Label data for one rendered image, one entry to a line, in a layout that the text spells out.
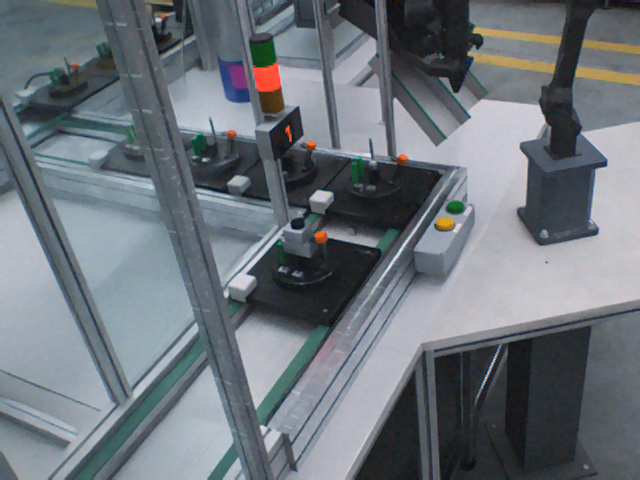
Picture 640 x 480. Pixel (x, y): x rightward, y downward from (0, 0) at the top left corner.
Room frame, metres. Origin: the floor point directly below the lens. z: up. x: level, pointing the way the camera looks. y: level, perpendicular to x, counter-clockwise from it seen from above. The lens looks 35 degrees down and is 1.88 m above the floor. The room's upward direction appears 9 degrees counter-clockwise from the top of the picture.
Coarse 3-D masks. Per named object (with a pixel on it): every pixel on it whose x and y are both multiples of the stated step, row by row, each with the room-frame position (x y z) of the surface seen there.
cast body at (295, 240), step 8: (288, 224) 1.19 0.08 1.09; (296, 224) 1.17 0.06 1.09; (304, 224) 1.17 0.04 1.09; (288, 232) 1.16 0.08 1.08; (296, 232) 1.15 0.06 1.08; (304, 232) 1.16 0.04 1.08; (312, 232) 1.18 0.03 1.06; (280, 240) 1.20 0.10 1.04; (288, 240) 1.17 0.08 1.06; (296, 240) 1.15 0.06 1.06; (304, 240) 1.15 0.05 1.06; (288, 248) 1.17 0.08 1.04; (296, 248) 1.16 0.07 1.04; (304, 248) 1.15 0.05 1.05; (312, 248) 1.15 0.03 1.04; (304, 256) 1.15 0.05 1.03
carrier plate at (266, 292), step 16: (336, 240) 1.27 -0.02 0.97; (272, 256) 1.24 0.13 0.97; (352, 256) 1.20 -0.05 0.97; (368, 256) 1.19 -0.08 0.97; (256, 272) 1.19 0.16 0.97; (272, 272) 1.18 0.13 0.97; (352, 272) 1.14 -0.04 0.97; (368, 272) 1.15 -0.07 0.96; (256, 288) 1.14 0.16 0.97; (272, 288) 1.13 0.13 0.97; (320, 288) 1.11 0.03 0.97; (336, 288) 1.10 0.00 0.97; (352, 288) 1.09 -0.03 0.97; (256, 304) 1.10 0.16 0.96; (272, 304) 1.08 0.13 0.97; (288, 304) 1.07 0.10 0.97; (304, 304) 1.07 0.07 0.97; (320, 304) 1.06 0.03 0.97; (336, 304) 1.05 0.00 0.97; (320, 320) 1.02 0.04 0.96
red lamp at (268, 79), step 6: (276, 66) 1.35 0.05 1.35; (258, 72) 1.35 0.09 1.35; (264, 72) 1.34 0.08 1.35; (270, 72) 1.34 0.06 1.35; (276, 72) 1.35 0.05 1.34; (258, 78) 1.35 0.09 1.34; (264, 78) 1.34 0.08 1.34; (270, 78) 1.34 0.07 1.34; (276, 78) 1.35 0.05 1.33; (258, 84) 1.35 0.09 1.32; (264, 84) 1.34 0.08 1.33; (270, 84) 1.34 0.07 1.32; (276, 84) 1.35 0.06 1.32; (264, 90) 1.34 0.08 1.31; (270, 90) 1.34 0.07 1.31
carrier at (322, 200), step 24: (360, 168) 1.49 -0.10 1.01; (384, 168) 1.51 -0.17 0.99; (408, 168) 1.53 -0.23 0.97; (336, 192) 1.46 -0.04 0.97; (360, 192) 1.42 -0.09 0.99; (384, 192) 1.40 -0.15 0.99; (408, 192) 1.42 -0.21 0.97; (336, 216) 1.38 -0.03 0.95; (360, 216) 1.35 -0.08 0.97; (384, 216) 1.33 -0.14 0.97; (408, 216) 1.33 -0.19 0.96
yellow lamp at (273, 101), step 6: (258, 90) 1.36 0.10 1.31; (276, 90) 1.35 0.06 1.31; (264, 96) 1.34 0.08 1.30; (270, 96) 1.34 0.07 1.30; (276, 96) 1.34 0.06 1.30; (282, 96) 1.36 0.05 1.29; (264, 102) 1.35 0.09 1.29; (270, 102) 1.34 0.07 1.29; (276, 102) 1.34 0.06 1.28; (282, 102) 1.35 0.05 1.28; (264, 108) 1.35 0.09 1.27; (270, 108) 1.34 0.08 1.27; (276, 108) 1.34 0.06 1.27; (282, 108) 1.35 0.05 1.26
